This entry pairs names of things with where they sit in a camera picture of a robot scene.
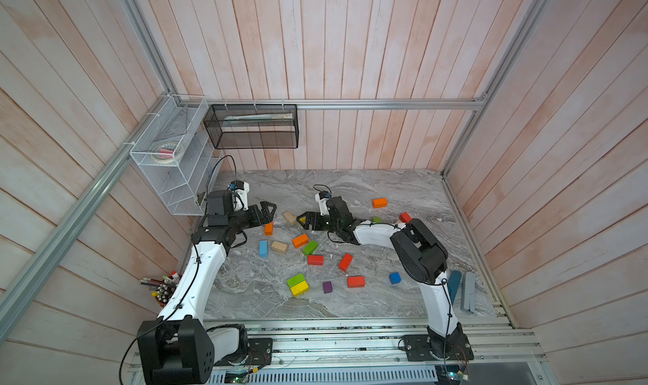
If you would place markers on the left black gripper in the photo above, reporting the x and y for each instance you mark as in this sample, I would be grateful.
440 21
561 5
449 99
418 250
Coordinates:
257 220

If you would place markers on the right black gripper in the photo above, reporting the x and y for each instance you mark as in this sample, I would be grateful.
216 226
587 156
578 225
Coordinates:
315 217

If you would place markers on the long natural wood block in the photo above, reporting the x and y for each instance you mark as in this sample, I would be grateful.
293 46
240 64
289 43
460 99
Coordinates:
290 218

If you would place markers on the long orange block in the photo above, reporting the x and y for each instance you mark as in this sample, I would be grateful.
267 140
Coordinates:
268 229

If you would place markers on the red block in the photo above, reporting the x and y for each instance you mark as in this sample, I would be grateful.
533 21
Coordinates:
345 262
315 260
405 218
356 281

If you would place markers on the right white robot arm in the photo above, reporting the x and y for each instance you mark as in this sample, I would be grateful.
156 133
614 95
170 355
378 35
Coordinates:
424 259

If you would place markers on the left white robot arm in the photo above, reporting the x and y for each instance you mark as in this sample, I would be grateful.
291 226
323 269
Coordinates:
176 348

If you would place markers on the middle orange block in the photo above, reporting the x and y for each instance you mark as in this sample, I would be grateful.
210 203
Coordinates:
300 241

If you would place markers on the middle green block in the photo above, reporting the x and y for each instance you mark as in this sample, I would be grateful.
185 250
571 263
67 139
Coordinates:
310 248

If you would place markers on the light blue block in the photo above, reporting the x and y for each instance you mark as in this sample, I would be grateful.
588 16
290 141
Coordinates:
263 249

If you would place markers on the small natural wood block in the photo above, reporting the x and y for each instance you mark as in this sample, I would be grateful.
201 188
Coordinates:
279 247

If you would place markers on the red block beside green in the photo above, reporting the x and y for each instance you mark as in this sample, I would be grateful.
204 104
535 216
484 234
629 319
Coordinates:
315 260

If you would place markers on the front green block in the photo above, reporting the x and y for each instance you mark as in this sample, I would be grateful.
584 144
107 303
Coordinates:
295 280

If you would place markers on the front yellow block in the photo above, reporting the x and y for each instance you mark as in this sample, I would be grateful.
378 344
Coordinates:
299 289

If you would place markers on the purple cube block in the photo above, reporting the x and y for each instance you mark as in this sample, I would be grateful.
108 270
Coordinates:
327 287

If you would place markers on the far orange block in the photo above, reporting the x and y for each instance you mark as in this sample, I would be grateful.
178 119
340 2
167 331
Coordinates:
379 203

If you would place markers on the blue cube block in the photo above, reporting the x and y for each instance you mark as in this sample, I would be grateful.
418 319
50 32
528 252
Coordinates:
395 278

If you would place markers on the red pen holder cup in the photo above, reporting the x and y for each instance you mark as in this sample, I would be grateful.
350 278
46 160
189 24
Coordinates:
162 289

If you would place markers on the teal stapler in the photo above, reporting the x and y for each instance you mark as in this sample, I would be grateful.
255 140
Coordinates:
454 280

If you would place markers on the grey stapler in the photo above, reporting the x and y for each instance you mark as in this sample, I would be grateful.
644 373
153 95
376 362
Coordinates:
469 292

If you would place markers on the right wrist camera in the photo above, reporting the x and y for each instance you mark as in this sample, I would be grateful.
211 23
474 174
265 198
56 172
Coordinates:
322 197

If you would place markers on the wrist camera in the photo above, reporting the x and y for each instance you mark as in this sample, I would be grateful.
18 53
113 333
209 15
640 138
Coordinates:
322 197
240 191

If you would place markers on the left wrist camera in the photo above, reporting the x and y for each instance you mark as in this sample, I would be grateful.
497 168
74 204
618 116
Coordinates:
240 191

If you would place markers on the black wire mesh basket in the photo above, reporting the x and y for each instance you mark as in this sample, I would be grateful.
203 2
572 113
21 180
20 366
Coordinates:
253 126

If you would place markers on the white wire mesh shelf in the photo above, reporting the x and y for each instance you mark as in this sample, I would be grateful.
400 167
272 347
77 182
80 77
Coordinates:
174 153

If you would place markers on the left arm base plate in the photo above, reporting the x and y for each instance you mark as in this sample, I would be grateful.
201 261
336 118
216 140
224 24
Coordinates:
256 353

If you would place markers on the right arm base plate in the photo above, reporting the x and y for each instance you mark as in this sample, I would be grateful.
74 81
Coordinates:
423 347

